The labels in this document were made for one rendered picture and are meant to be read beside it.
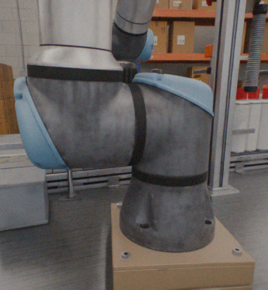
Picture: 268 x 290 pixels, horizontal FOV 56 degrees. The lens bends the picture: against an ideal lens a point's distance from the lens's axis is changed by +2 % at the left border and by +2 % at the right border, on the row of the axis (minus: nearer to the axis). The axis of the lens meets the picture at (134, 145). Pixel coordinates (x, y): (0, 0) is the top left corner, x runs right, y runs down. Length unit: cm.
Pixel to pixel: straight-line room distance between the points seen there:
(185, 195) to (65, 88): 21
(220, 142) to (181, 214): 33
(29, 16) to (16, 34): 41
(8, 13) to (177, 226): 536
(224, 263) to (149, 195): 13
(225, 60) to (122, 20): 25
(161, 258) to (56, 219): 27
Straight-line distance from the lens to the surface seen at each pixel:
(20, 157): 74
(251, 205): 65
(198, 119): 34
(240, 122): 86
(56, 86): 29
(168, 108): 32
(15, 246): 50
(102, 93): 29
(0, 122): 402
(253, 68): 76
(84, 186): 68
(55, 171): 68
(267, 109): 93
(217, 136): 64
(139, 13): 54
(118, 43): 58
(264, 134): 94
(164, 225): 35
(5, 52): 550
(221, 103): 64
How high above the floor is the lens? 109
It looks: 13 degrees down
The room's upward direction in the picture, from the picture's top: straight up
